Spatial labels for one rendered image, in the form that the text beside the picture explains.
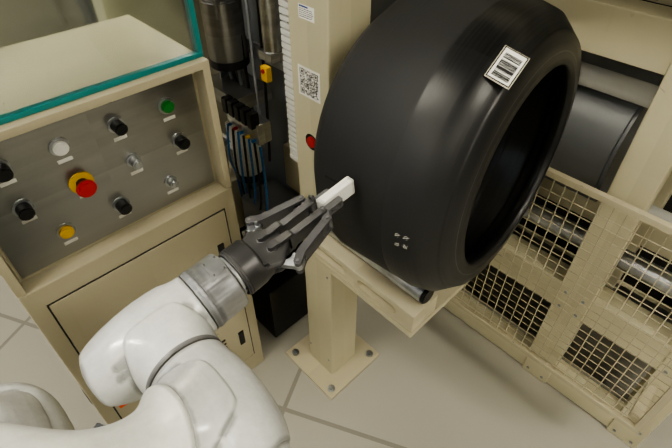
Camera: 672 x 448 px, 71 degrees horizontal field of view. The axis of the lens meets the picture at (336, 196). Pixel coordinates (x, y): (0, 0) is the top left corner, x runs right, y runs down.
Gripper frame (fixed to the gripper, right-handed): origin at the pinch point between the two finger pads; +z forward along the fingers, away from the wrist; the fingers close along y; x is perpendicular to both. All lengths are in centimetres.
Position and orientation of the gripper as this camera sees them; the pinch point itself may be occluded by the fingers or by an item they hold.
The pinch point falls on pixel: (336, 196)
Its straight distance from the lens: 74.8
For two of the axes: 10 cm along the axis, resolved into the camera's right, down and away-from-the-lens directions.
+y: -6.9, -4.7, 5.5
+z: 7.1, -5.5, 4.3
